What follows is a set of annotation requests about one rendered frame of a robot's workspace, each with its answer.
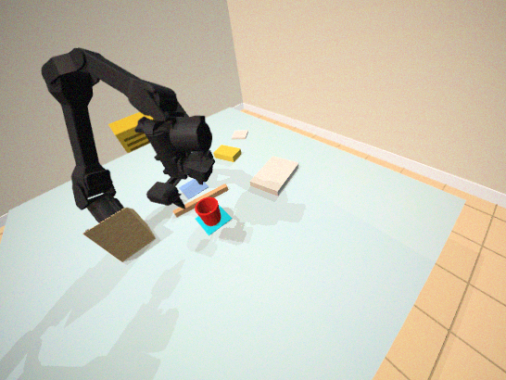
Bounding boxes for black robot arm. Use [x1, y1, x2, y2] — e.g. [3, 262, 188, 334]
[41, 47, 215, 223]

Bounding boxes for tan wooden bar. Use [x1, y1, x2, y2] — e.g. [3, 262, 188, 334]
[173, 184, 228, 218]

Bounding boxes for red cup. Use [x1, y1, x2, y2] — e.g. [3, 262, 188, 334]
[195, 197, 221, 226]

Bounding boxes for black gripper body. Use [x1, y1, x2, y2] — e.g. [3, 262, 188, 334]
[146, 149, 186, 206]

